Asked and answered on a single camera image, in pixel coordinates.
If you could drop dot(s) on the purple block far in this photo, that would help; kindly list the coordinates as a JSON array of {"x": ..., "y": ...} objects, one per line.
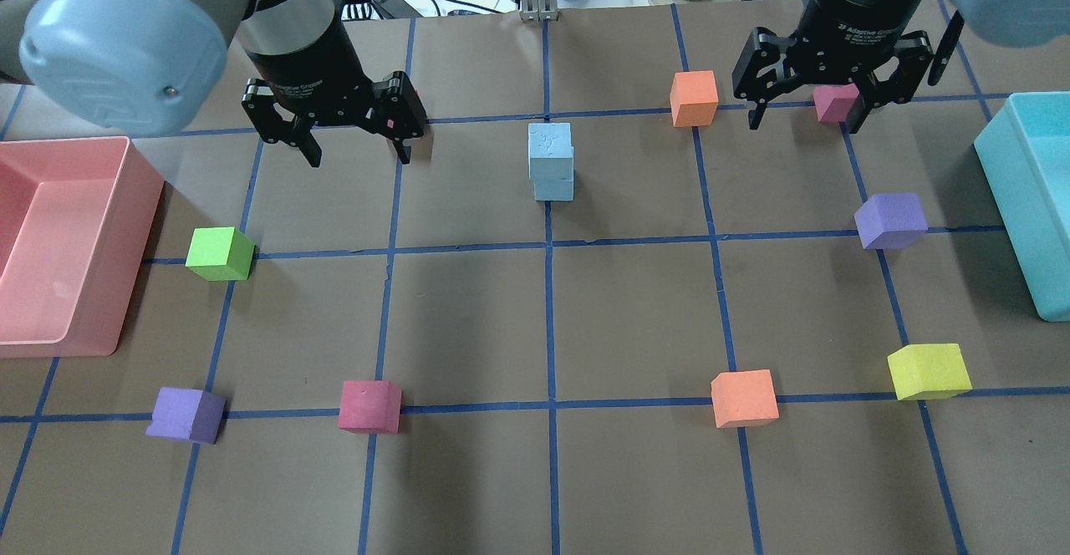
[{"x": 186, "y": 415}]

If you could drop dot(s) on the green foam block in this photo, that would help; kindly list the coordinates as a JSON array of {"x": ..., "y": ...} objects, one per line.
[{"x": 220, "y": 254}]

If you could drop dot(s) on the orange block far side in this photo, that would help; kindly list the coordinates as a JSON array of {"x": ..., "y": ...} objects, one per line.
[{"x": 694, "y": 99}]

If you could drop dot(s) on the cyan plastic tray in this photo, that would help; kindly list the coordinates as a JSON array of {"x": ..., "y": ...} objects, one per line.
[{"x": 1024, "y": 151}]

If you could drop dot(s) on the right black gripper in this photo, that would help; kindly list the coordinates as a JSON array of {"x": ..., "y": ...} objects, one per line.
[{"x": 854, "y": 13}]

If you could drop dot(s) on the yellow foam block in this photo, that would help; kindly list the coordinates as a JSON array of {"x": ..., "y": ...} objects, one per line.
[{"x": 929, "y": 372}]

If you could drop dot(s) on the pink plastic tray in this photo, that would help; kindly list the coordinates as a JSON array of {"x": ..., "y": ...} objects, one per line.
[{"x": 76, "y": 217}]

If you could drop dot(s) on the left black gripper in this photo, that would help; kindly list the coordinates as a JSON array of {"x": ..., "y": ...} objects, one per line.
[{"x": 308, "y": 62}]

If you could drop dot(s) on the pink block near tray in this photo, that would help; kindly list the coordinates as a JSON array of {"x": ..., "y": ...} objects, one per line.
[{"x": 833, "y": 103}]

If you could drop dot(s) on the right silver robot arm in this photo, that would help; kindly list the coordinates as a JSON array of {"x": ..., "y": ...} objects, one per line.
[{"x": 1010, "y": 23}]

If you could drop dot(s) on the purple foam block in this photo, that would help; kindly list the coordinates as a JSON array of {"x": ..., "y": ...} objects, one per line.
[{"x": 890, "y": 221}]

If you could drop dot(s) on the light blue foam block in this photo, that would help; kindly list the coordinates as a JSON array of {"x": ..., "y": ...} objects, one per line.
[{"x": 554, "y": 189}]

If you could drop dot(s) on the orange block near arm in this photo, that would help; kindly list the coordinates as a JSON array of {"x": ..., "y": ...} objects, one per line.
[{"x": 744, "y": 399}]

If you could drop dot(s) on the pink block base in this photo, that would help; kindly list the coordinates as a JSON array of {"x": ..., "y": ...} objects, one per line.
[{"x": 370, "y": 407}]

